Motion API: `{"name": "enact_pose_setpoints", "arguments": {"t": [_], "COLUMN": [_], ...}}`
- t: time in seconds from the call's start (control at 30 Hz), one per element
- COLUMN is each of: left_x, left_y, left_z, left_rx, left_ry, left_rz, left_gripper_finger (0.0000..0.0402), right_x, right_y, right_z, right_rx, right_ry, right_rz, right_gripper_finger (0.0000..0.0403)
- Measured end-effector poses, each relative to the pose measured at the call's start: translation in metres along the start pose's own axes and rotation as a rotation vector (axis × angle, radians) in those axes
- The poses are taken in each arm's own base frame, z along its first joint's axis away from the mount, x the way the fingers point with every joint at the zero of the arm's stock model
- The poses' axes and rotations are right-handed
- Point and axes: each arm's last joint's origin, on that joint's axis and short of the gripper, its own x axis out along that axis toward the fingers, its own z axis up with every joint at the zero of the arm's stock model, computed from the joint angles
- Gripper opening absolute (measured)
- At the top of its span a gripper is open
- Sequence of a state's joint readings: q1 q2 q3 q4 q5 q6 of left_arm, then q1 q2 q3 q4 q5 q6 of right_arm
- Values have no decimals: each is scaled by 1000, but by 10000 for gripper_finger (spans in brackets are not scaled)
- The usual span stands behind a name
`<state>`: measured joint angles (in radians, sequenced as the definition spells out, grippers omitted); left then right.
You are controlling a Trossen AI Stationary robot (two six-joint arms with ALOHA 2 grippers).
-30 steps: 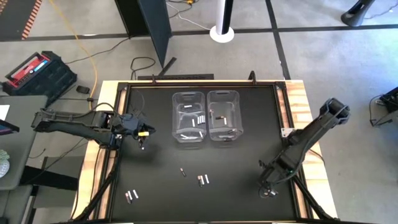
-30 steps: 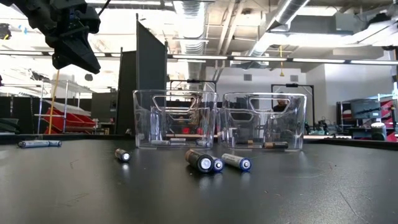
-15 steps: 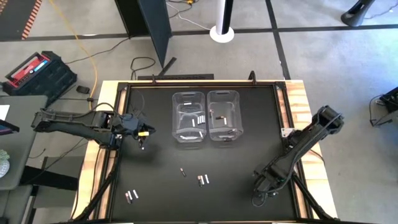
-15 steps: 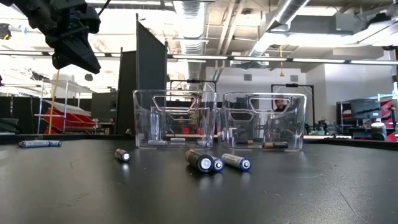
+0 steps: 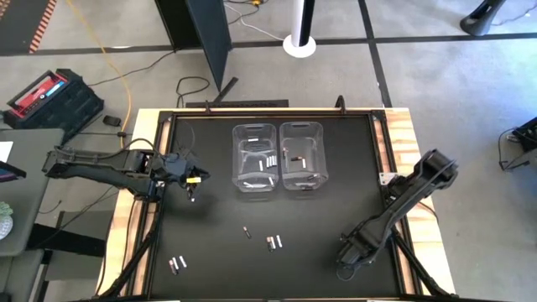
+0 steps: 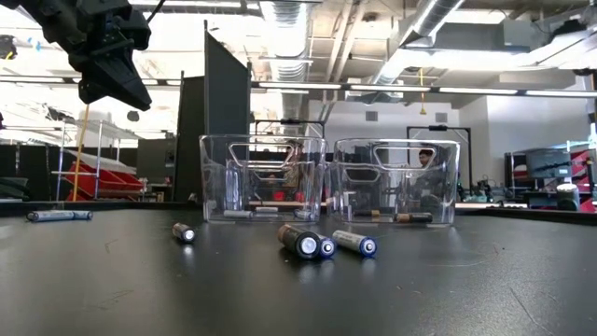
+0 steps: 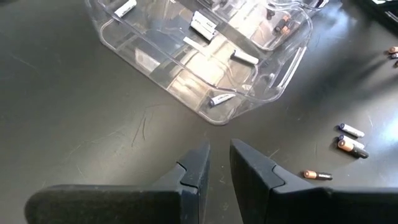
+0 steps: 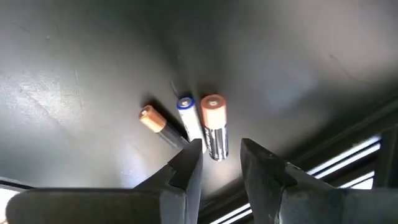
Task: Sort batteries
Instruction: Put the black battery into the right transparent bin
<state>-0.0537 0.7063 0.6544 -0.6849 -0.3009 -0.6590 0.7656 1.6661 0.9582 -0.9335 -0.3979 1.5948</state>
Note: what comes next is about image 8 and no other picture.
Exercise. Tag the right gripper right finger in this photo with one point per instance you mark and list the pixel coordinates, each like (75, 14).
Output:
(326, 208)

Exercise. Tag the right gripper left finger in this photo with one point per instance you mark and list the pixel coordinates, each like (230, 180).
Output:
(109, 207)

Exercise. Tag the large black copper battery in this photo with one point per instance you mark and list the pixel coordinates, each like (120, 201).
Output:
(214, 130)

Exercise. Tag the slim black copper battery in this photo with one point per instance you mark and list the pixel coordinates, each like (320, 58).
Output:
(152, 119)

